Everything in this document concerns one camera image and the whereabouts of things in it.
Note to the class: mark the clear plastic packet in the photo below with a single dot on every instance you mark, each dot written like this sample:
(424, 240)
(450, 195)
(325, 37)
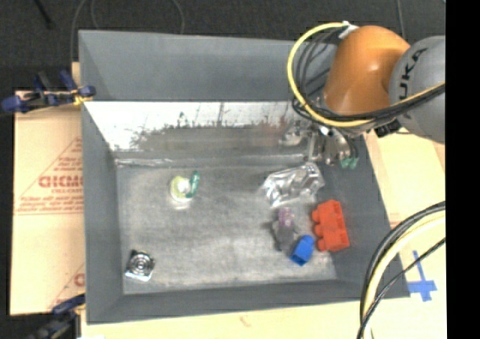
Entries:
(290, 183)

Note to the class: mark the orange toy brick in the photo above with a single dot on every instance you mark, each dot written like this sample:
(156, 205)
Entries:
(330, 225)

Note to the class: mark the grey and purple small toy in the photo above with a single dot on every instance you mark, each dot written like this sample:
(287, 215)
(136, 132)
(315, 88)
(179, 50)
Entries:
(284, 225)

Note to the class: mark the blue toy brick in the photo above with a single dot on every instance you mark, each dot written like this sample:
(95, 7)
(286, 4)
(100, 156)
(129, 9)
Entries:
(302, 249)

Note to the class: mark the grey metal bin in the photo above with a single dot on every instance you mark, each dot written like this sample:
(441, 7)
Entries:
(210, 225)

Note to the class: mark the silver square metal piece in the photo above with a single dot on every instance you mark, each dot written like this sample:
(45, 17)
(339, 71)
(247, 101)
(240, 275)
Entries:
(140, 265)

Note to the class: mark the brown cardboard board red print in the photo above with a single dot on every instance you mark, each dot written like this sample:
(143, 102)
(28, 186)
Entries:
(45, 210)

